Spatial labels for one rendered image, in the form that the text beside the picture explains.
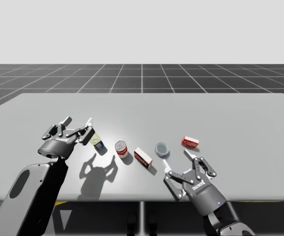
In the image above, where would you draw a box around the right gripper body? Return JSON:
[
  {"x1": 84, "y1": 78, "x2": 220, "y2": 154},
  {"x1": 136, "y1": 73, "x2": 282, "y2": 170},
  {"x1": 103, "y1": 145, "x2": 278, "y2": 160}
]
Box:
[{"x1": 185, "y1": 177, "x2": 228, "y2": 217}]

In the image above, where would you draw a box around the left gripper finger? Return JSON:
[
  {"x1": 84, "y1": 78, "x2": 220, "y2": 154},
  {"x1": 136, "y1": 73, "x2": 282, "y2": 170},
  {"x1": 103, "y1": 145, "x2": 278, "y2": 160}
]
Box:
[
  {"x1": 41, "y1": 117, "x2": 73, "y2": 141},
  {"x1": 65, "y1": 118, "x2": 96, "y2": 146}
]

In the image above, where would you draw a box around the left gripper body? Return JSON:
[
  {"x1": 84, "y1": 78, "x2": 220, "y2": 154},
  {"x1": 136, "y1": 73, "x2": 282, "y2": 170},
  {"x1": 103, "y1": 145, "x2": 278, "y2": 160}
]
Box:
[{"x1": 37, "y1": 136, "x2": 78, "y2": 159}]

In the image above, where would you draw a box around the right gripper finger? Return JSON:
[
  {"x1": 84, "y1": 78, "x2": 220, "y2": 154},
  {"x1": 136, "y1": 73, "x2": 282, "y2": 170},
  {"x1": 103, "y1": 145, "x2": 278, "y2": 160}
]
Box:
[
  {"x1": 184, "y1": 148, "x2": 217, "y2": 182},
  {"x1": 162, "y1": 159, "x2": 194, "y2": 201}
]

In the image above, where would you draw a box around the blue flat can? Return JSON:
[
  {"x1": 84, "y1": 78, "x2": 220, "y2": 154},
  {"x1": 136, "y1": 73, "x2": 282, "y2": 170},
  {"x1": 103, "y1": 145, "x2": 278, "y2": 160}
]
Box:
[{"x1": 155, "y1": 142, "x2": 170, "y2": 158}]

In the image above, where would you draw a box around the red and white can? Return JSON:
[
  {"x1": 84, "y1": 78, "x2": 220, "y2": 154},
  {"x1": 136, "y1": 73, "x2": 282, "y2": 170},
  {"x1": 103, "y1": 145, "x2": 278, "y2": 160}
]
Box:
[{"x1": 114, "y1": 140, "x2": 129, "y2": 158}]

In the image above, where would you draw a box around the dark red and white carton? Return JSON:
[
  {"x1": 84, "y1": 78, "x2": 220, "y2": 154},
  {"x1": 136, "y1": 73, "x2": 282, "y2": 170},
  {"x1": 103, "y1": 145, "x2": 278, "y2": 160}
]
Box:
[{"x1": 134, "y1": 147, "x2": 153, "y2": 170}]

